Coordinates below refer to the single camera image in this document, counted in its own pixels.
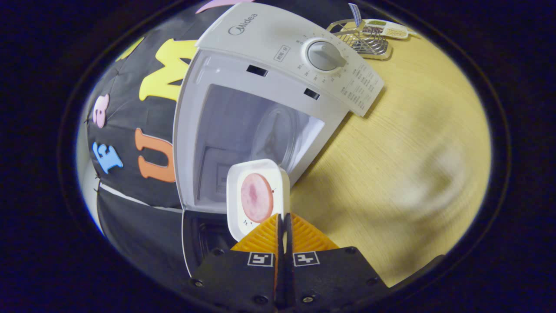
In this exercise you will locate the white microwave oven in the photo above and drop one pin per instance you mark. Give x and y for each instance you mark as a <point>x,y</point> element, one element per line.
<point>260,39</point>

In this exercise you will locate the black backdrop cloth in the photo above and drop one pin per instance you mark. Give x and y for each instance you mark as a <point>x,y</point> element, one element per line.
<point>126,108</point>

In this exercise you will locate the blue striped straw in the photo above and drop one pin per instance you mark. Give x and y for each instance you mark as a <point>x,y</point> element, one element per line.
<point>356,14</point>

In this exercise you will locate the white square plate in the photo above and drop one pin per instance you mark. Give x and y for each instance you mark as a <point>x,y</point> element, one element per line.
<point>279,182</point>

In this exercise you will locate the pink ham slice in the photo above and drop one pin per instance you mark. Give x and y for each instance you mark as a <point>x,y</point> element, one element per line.
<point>257,198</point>

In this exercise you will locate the glass turntable plate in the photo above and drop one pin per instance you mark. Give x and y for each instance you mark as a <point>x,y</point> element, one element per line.
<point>273,134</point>

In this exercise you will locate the divided dish of grains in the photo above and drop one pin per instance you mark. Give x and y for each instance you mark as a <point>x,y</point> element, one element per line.
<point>391,30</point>

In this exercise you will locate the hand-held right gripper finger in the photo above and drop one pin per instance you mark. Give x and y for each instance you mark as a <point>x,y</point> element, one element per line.
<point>279,269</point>
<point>288,269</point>

